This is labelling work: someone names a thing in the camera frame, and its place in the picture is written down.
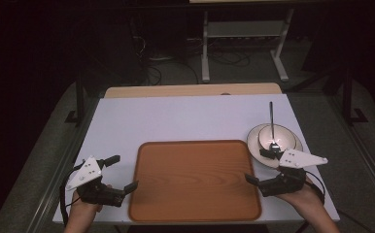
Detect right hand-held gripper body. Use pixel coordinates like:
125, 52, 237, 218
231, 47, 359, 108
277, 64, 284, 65
258, 148, 328, 198

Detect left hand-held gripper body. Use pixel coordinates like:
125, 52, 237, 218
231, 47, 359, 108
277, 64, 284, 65
65, 155, 125, 208

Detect white round plate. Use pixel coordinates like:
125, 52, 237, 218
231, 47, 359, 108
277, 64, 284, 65
246, 122, 304, 169

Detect white bowl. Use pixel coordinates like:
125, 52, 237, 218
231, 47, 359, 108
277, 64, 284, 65
257, 123, 297, 153

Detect person's left hand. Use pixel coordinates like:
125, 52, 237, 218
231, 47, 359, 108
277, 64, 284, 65
70, 190, 105, 217

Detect person's right hand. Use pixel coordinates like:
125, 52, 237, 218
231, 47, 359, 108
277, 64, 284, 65
275, 184, 324, 212

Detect metal spoon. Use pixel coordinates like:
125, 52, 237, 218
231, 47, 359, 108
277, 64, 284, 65
268, 101, 282, 153

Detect brown wooden tray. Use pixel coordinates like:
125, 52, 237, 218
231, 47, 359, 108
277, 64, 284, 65
128, 139, 263, 223

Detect black metal stand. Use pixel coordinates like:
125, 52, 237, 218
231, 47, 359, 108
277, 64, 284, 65
64, 73, 86, 126
341, 67, 370, 126

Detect wooden table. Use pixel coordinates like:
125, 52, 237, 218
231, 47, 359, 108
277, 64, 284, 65
104, 82, 283, 99

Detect white metal stand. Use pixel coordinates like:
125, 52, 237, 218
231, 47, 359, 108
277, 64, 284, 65
200, 8, 295, 83

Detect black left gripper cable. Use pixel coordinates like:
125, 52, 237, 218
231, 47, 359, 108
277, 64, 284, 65
58, 163, 83, 227

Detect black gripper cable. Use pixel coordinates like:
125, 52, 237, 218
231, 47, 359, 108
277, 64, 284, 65
304, 170, 326, 206
58, 163, 83, 227

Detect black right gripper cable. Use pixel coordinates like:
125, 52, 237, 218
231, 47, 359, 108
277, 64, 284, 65
304, 170, 326, 206

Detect black floor cables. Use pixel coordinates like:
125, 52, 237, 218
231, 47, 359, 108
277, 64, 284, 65
140, 35, 252, 85

